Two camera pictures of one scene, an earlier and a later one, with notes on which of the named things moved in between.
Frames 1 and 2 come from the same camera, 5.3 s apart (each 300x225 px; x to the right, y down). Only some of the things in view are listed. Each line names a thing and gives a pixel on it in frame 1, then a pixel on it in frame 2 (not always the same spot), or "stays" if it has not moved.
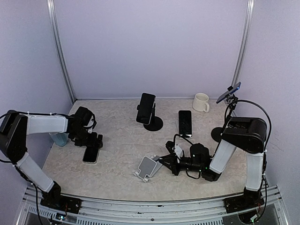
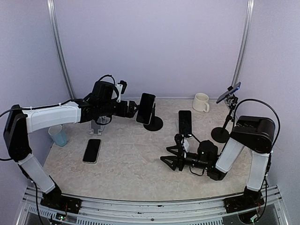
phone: (91, 154) stays
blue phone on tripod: (235, 88) stays
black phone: (146, 108) stays
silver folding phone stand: (147, 167) → (97, 127)
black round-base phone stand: (156, 123) stays
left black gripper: (92, 142) → (131, 113)
